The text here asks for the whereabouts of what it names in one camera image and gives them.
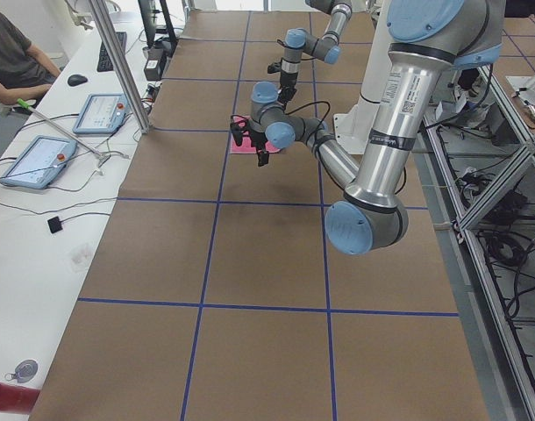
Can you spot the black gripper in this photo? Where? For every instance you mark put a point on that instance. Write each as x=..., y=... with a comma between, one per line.
x=258, y=141
x=287, y=82

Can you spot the pink towel with grey back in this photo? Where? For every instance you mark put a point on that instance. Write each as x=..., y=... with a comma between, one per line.
x=246, y=147

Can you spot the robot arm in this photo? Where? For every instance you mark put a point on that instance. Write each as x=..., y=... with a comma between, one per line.
x=428, y=38
x=325, y=48

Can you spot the black box device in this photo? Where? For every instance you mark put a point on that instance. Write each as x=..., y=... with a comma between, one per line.
x=156, y=61

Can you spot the black monitor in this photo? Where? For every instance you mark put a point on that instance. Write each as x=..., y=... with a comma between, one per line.
x=149, y=13

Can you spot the upper teach pendant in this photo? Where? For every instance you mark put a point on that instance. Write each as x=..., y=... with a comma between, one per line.
x=102, y=114

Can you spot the teach pendant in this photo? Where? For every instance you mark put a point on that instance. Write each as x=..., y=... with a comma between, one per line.
x=102, y=114
x=40, y=163

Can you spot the black computer mouse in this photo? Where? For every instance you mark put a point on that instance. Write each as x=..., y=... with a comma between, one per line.
x=75, y=80

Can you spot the lower teach pendant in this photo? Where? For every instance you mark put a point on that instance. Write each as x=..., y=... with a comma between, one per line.
x=40, y=163

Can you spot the small black square pad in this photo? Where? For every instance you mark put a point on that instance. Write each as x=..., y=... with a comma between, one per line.
x=55, y=224

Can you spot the seated person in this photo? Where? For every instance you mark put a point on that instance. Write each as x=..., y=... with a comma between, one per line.
x=26, y=72

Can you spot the red cylinder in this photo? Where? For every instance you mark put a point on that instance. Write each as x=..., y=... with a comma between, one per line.
x=17, y=399

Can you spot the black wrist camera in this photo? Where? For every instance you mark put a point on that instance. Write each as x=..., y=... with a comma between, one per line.
x=274, y=67
x=239, y=129

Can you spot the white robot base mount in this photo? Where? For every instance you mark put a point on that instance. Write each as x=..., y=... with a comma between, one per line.
x=352, y=128

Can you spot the aluminium camera post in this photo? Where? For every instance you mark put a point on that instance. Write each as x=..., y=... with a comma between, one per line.
x=109, y=38

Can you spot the aluminium frame rail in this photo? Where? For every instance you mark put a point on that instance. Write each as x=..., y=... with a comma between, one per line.
x=483, y=173

